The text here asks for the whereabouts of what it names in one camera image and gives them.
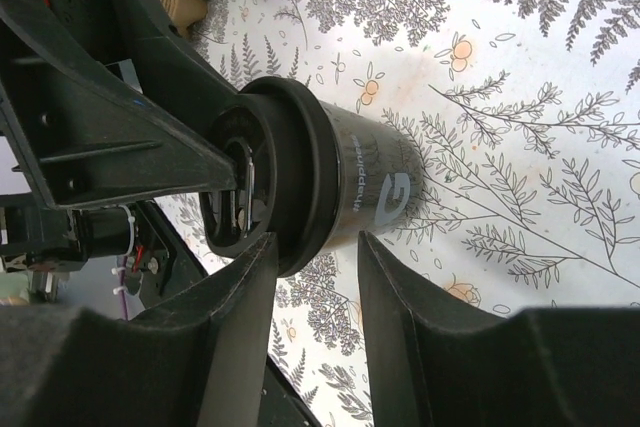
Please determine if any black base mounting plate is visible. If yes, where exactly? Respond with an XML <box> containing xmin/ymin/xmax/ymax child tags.
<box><xmin>133</xmin><ymin>202</ymin><xmax>318</xmax><ymax>426</ymax></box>

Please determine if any floral tablecloth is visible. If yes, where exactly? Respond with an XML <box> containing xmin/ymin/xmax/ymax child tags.
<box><xmin>149</xmin><ymin>0</ymin><xmax>640</xmax><ymax>427</ymax></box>

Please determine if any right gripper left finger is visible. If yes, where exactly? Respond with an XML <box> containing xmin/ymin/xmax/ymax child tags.
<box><xmin>1</xmin><ymin>234</ymin><xmax>278</xmax><ymax>426</ymax></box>

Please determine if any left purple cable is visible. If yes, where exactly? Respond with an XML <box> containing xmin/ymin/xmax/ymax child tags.
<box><xmin>115</xmin><ymin>256</ymin><xmax>134</xmax><ymax>323</ymax></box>

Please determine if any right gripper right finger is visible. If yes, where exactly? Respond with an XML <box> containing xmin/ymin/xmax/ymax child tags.
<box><xmin>358</xmin><ymin>232</ymin><xmax>639</xmax><ymax>426</ymax></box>

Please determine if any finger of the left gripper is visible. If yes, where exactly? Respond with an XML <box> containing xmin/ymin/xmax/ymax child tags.
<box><xmin>1</xmin><ymin>0</ymin><xmax>236</xmax><ymax>209</ymax></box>
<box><xmin>111</xmin><ymin>0</ymin><xmax>250</xmax><ymax>112</ymax></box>

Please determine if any black coffee cup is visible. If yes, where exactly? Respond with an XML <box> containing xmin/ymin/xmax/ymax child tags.
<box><xmin>323</xmin><ymin>104</ymin><xmax>423</xmax><ymax>251</ymax></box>

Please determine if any black coffee cup lid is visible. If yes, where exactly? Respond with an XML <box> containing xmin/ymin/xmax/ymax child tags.
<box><xmin>199</xmin><ymin>77</ymin><xmax>340</xmax><ymax>277</ymax></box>

